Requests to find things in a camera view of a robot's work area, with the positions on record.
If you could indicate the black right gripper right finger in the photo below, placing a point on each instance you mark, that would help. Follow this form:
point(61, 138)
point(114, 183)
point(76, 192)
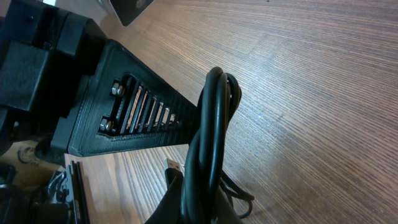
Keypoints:
point(182, 204)

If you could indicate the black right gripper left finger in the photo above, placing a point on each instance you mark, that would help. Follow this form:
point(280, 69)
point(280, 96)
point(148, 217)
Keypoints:
point(124, 106)

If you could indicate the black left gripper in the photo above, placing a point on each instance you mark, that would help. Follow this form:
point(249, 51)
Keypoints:
point(48, 56)

